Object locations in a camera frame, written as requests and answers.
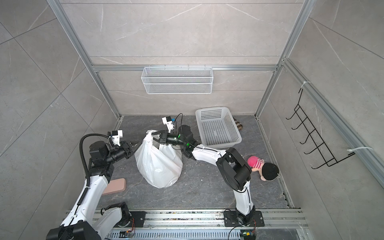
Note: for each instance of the white wire mesh wall basket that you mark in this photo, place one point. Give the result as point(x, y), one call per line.
point(178, 80)

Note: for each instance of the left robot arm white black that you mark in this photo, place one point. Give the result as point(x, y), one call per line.
point(79, 224)

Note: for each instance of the aluminium mounting rail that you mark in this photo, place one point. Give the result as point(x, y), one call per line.
point(208, 224)

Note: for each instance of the pink striped doll black hair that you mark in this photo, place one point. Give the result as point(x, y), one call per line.
point(268, 171)

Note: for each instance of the pink rectangular block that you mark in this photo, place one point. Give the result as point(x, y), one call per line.
point(115, 186)

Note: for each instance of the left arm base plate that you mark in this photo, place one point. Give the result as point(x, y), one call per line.
point(133, 219)

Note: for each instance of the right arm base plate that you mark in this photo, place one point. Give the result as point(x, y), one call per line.
point(235, 218)

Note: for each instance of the black wire hook rack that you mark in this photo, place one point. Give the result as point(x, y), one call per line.
point(314, 136)

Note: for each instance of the brown striped small object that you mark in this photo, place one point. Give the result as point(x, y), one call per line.
point(238, 124)

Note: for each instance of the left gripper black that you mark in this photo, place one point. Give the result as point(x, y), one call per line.
point(127, 149)

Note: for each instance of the white plastic bag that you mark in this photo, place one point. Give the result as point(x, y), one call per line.
point(160, 165)

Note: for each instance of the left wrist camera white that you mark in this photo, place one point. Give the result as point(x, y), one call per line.
point(115, 136)

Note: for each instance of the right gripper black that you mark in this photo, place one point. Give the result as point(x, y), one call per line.
point(166, 138)

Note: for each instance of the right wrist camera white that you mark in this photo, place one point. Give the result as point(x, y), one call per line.
point(169, 122)

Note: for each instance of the white perforated plastic tray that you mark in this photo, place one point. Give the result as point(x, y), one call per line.
point(217, 128)

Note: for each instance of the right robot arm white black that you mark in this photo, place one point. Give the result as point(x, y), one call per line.
point(231, 165)

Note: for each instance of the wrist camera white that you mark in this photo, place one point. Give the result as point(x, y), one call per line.
point(115, 136)
point(169, 122)

